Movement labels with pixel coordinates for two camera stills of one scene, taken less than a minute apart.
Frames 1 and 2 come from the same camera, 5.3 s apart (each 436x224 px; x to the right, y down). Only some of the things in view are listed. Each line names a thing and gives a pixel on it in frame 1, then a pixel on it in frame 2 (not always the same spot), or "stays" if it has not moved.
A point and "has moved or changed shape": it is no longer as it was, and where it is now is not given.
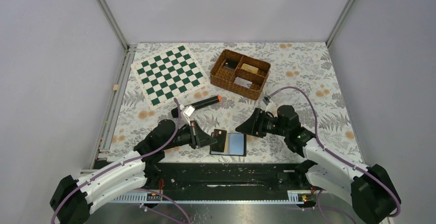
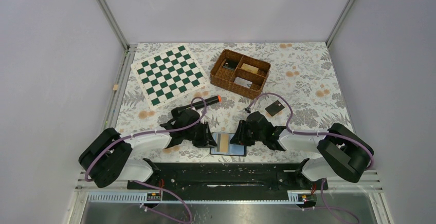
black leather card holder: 235,145 stays
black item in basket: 231,64 stays
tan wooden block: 250,68 stays
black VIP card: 220,135 has moved or changed shape
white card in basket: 242,82 stays
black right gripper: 254,124 → 239,137
